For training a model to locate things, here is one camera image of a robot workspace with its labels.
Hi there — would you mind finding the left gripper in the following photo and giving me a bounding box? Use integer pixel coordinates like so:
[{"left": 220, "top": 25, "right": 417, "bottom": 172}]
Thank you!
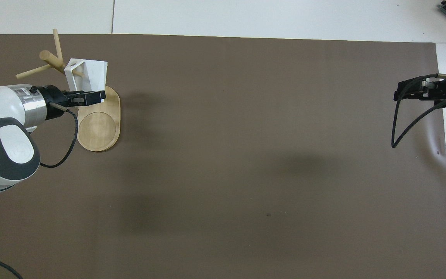
[{"left": 36, "top": 84, "right": 77, "bottom": 120}]

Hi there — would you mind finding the white cup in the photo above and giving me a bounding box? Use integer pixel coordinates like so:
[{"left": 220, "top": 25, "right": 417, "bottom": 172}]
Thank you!
[{"left": 64, "top": 58, "right": 108, "bottom": 92}]

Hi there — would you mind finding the wooden cup rack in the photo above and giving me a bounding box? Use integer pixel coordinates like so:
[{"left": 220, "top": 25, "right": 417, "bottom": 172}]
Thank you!
[{"left": 15, "top": 29, "right": 121, "bottom": 152}]

